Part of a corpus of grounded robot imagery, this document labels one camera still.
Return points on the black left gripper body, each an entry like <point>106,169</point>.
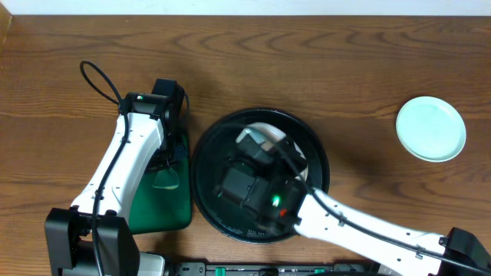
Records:
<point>166,162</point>

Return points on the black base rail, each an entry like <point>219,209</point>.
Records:
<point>203,269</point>

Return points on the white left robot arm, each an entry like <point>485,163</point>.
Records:
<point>92,236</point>

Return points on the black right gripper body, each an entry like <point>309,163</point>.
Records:
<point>278,172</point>

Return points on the green yellow sponge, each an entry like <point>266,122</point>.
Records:
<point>166,179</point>

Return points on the black round tray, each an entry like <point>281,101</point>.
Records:
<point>218,144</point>

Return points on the white plate front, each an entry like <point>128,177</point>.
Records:
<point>274,133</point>

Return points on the green rectangular tray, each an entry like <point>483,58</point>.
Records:
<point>162,210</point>

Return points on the mint green plate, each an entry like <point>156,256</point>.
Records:
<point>407,148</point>
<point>432,128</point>

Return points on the mint green plate top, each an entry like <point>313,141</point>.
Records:
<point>432,128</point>

